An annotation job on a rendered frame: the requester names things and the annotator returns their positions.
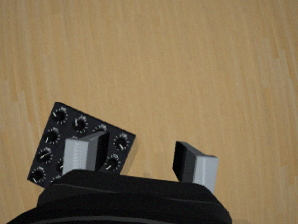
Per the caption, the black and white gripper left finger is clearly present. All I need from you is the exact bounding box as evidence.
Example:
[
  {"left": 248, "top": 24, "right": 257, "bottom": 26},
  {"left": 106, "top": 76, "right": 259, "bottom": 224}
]
[{"left": 62, "top": 131, "right": 110, "bottom": 176}]

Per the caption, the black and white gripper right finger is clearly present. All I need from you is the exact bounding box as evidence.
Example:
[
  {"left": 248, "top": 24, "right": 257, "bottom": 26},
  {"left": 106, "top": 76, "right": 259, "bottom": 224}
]
[{"left": 172, "top": 141, "right": 219, "bottom": 194}]

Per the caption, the black knob box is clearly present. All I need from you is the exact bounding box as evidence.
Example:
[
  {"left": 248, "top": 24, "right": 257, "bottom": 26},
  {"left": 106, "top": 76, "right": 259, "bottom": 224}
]
[{"left": 27, "top": 102, "right": 136, "bottom": 189}]

